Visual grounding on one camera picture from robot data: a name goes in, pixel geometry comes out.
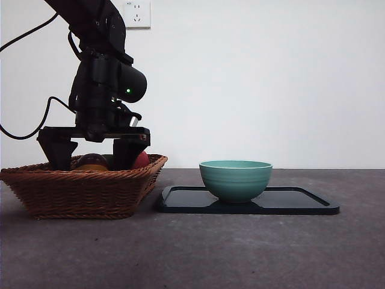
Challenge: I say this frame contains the brown kiwi fruit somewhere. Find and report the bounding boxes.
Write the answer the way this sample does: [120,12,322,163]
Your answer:
[75,163,108,172]

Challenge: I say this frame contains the teal ceramic bowl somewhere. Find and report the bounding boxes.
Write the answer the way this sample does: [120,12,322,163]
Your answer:
[199,160,274,205]

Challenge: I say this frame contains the dark red apple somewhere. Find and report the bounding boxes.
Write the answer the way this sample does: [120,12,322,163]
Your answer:
[71,153,109,168]

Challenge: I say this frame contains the brown wicker basket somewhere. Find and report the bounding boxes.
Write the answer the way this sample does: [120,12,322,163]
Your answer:
[0,154,168,220]

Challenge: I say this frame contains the dark rectangular tray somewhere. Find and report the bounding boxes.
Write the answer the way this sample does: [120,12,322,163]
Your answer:
[155,185,341,215]

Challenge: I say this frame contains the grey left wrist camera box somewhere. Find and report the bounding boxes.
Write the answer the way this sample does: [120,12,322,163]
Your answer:
[114,104,142,129]

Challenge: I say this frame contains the black cable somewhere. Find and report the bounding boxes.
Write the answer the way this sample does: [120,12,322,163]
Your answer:
[0,11,76,140]

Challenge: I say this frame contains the white wall socket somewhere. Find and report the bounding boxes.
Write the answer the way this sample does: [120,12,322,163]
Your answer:
[124,0,152,30]

